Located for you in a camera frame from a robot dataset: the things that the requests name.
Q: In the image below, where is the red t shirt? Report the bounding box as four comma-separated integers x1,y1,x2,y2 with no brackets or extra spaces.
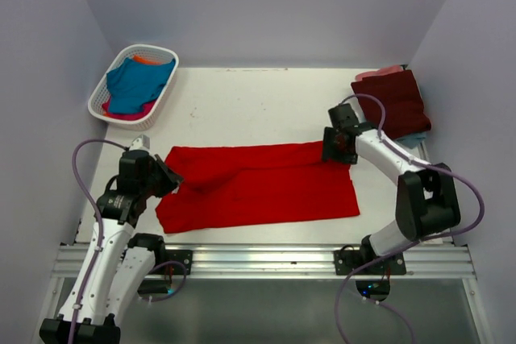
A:
156,141,360,234

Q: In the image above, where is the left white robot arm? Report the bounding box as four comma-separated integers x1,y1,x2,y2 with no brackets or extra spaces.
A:
39,150,183,343

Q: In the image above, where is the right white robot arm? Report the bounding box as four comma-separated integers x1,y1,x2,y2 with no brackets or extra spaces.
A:
322,103,461,274

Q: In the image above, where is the magenta t shirt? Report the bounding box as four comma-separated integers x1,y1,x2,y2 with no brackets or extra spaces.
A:
102,100,156,121

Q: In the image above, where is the folded maroon t shirt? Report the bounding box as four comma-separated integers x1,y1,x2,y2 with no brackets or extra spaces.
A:
351,70,431,139

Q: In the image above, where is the folded pink t shirt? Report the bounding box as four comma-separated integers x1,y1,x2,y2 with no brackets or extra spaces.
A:
355,64,406,82

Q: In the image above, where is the folded light blue t shirt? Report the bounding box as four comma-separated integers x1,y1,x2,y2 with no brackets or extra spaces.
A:
396,132,427,149

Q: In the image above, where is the white plastic laundry basket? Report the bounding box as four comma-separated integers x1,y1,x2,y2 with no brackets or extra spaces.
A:
88,44,179,131

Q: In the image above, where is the orange t shirt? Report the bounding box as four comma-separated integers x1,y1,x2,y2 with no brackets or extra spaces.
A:
132,55,162,65

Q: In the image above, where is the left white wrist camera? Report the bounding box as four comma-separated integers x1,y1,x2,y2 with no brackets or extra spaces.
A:
128,135,151,151

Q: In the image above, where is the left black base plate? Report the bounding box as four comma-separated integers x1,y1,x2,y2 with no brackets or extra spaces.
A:
159,249,194,276

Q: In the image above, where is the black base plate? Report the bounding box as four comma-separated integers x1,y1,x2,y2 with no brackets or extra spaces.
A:
333,245,407,276
159,249,194,276

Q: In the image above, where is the aluminium mounting rail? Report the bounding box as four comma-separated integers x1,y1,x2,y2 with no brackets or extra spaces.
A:
52,234,479,280

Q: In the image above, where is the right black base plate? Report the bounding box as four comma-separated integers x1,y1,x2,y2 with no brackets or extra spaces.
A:
333,245,407,276

